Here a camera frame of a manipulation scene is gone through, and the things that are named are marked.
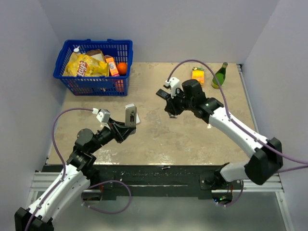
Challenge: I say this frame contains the yellow chips bag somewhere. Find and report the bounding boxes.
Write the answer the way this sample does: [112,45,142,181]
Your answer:
[63,53,109,77]

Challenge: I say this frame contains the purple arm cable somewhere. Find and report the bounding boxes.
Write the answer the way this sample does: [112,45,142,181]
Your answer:
[167,59,308,174]
[24,107,94,231]

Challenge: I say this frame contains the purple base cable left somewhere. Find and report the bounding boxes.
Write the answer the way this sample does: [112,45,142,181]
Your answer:
[81,180,133,214]

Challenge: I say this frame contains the brown bread bag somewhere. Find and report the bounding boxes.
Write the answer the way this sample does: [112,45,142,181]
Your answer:
[86,49,106,63]

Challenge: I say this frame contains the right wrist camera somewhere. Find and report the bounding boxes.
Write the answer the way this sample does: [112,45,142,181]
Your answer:
[164,77,180,99]

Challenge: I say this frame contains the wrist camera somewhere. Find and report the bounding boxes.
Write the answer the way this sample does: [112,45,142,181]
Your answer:
[164,77,180,99]
[92,108,111,125]

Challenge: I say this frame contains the black remote control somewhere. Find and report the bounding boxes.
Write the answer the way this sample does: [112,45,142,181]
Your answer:
[156,89,169,100]

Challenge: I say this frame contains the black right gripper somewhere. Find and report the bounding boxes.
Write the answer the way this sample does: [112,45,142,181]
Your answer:
[166,88,195,116]

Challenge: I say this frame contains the orange juice carton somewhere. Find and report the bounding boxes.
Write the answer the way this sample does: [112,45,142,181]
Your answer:
[104,55,119,77]

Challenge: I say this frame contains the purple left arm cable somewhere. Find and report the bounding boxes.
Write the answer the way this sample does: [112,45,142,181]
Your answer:
[24,107,94,231]

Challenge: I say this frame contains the grey remote control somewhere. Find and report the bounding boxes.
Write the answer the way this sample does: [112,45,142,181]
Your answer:
[125,103,137,127]

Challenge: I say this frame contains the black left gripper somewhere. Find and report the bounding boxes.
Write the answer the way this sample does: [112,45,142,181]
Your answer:
[89,117,136,154]

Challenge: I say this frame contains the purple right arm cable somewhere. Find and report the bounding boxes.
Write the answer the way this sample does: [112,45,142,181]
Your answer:
[167,59,308,174]

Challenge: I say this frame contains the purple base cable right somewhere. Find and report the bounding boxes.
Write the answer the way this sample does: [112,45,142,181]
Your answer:
[215,180,244,207]

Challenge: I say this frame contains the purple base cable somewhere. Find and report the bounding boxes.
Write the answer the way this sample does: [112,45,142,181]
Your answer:
[81,180,133,214]
[215,180,244,207]

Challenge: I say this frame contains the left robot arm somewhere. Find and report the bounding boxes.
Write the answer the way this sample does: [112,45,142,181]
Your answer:
[14,119,136,231]

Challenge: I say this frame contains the green glass bottle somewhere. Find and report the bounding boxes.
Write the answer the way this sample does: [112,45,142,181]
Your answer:
[212,62,228,89]

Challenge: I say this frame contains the white bottle cap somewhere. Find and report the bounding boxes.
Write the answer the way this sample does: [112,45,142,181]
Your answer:
[74,46,80,53]

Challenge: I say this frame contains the yellow orange sponge pack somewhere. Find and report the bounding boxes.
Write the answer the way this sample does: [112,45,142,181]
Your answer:
[192,67,205,85]

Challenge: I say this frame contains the blue plastic shopping basket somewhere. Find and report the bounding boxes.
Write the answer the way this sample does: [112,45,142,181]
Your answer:
[53,39,133,96]

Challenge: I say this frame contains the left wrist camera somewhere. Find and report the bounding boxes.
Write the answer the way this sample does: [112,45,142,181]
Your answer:
[92,108,111,125]

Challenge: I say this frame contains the white remote control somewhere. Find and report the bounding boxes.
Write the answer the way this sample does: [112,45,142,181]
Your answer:
[136,113,141,125]

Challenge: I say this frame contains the aluminium rail frame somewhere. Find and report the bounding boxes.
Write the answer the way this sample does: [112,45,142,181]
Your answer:
[18,64,295,231]

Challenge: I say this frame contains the orange fruit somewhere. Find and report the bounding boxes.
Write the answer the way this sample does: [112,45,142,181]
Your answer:
[117,62,128,76]

